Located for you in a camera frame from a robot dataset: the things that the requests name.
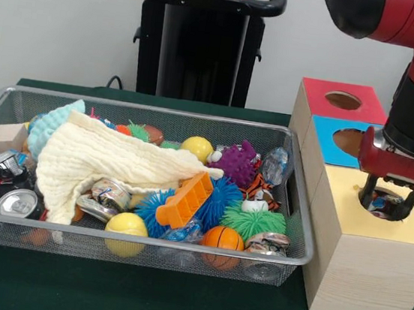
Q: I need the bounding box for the purple spiky toy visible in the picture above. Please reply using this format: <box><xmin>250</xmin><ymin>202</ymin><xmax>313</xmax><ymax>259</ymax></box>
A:
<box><xmin>203</xmin><ymin>135</ymin><xmax>265</xmax><ymax>191</ymax></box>

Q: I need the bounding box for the black cable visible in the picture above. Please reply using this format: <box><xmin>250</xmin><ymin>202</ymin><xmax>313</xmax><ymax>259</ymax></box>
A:
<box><xmin>105</xmin><ymin>74</ymin><xmax>124</xmax><ymax>92</ymax></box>

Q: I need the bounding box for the orange plastic block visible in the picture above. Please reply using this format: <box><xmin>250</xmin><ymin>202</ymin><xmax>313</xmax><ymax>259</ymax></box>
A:
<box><xmin>153</xmin><ymin>166</ymin><xmax>216</xmax><ymax>234</ymax></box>

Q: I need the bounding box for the small print cloth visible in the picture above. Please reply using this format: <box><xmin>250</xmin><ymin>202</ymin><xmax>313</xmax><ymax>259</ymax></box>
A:
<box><xmin>367</xmin><ymin>190</ymin><xmax>406</xmax><ymax>221</ymax></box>

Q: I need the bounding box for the orange mini basketball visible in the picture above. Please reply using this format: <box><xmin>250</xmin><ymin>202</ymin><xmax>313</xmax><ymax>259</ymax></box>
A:
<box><xmin>199</xmin><ymin>224</ymin><xmax>247</xmax><ymax>273</ymax></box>

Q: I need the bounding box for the cream waffle cloth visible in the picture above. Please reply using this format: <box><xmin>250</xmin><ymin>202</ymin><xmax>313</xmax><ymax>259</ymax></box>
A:
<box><xmin>28</xmin><ymin>106</ymin><xmax>230</xmax><ymax>244</ymax></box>

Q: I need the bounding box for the wooden box with three holes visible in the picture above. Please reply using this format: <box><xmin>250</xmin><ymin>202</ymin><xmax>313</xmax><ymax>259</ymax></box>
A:
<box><xmin>266</xmin><ymin>76</ymin><xmax>414</xmax><ymax>310</ymax></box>

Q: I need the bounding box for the dark green tablecloth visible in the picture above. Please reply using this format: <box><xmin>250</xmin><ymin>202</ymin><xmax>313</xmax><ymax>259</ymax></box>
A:
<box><xmin>0</xmin><ymin>75</ymin><xmax>414</xmax><ymax>310</ymax></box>

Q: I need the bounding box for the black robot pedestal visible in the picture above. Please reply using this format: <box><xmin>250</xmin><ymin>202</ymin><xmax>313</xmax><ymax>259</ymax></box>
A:
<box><xmin>118</xmin><ymin>0</ymin><xmax>287</xmax><ymax>113</ymax></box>

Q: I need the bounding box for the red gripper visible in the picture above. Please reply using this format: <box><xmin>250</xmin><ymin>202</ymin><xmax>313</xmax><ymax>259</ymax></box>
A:
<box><xmin>350</xmin><ymin>124</ymin><xmax>414</xmax><ymax>222</ymax></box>

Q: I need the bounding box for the yellow plastic ball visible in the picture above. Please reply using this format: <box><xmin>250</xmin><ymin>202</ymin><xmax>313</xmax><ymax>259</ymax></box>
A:
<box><xmin>101</xmin><ymin>209</ymin><xmax>152</xmax><ymax>261</ymax></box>
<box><xmin>178</xmin><ymin>134</ymin><xmax>217</xmax><ymax>166</ymax></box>

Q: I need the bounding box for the blue spiky ball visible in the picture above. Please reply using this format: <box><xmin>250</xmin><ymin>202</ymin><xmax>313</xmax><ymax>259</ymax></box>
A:
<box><xmin>130</xmin><ymin>165</ymin><xmax>247</xmax><ymax>248</ymax></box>

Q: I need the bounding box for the green spiky ball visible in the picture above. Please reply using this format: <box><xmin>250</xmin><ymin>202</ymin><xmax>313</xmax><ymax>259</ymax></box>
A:
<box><xmin>218</xmin><ymin>198</ymin><xmax>289</xmax><ymax>247</ymax></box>

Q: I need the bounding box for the clear mesh bin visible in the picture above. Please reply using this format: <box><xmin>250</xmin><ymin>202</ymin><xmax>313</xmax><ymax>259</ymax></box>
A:
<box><xmin>0</xmin><ymin>83</ymin><xmax>331</xmax><ymax>292</ymax></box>

